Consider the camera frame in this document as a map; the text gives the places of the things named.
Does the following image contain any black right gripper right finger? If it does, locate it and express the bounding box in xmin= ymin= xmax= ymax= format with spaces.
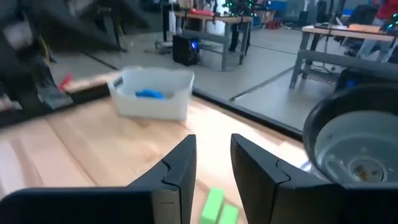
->
xmin=230 ymin=133 xmax=398 ymax=224

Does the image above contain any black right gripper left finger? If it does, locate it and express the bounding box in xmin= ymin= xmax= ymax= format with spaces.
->
xmin=0 ymin=134 xmax=197 ymax=224

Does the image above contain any green eraser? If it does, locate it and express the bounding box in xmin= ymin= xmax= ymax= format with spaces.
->
xmin=200 ymin=187 xmax=226 ymax=224

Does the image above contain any white translucent plastic bin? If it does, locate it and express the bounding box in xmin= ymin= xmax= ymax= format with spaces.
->
xmin=107 ymin=66 xmax=195 ymax=122

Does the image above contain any blue-handled metal hole punch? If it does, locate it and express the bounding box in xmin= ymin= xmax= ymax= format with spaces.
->
xmin=134 ymin=88 xmax=166 ymax=101

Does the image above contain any grey cylindrical cup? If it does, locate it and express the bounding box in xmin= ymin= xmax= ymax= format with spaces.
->
xmin=303 ymin=83 xmax=398 ymax=189

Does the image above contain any grey-legged wooden table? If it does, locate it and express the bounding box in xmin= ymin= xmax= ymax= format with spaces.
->
xmin=174 ymin=11 xmax=254 ymax=72
xmin=289 ymin=24 xmax=398 ymax=91

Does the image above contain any black computer tower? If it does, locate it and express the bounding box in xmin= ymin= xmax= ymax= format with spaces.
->
xmin=172 ymin=34 xmax=200 ymax=67

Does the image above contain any black office chair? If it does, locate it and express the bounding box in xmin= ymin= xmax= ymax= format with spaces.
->
xmin=346 ymin=3 xmax=379 ymax=27

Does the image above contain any red flat mat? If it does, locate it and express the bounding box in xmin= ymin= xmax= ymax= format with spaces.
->
xmin=188 ymin=8 xmax=216 ymax=17

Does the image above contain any person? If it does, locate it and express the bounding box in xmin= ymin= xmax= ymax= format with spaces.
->
xmin=374 ymin=0 xmax=398 ymax=21

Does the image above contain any black aluminium table frame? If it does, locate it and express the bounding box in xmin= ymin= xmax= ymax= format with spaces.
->
xmin=0 ymin=82 xmax=304 ymax=141

